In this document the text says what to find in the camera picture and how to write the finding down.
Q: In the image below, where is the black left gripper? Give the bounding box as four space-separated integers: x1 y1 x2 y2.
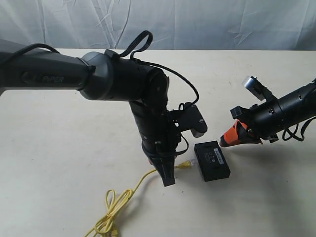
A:
140 108 183 187

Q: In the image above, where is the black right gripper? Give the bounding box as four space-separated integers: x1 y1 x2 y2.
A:
219 102 283 147

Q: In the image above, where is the small black box device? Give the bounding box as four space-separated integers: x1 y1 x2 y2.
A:
194 141 231 182

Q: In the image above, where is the yellow ethernet cable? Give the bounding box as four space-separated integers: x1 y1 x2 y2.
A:
85 159 196 237

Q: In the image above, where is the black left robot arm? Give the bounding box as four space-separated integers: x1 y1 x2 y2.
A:
0 40 180 186

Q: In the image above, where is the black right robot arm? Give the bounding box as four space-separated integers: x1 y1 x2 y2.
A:
220 76 316 147

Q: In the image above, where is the grey-blue backdrop cloth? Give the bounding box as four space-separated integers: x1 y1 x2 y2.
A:
0 0 316 50

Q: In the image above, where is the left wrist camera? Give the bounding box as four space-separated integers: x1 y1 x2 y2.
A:
170 102 208 138

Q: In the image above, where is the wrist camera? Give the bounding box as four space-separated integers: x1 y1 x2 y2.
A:
242 76 276 101
170 102 208 138

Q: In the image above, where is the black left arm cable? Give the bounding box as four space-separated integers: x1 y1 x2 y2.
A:
4 30 200 158

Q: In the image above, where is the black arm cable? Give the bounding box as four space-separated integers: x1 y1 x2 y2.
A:
4 30 200 158
281 116 316 143

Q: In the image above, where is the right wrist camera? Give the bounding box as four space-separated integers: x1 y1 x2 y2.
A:
242 76 276 101

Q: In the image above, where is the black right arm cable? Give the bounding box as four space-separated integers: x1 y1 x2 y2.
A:
281 116 316 143

